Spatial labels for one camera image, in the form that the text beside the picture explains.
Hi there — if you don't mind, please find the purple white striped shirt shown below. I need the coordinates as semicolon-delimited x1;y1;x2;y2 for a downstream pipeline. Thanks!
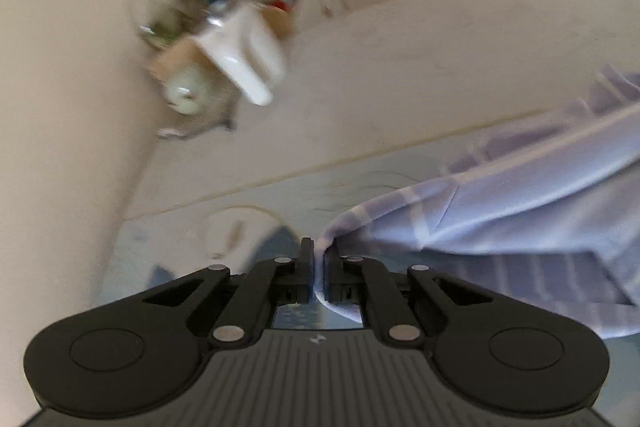
314;66;639;338

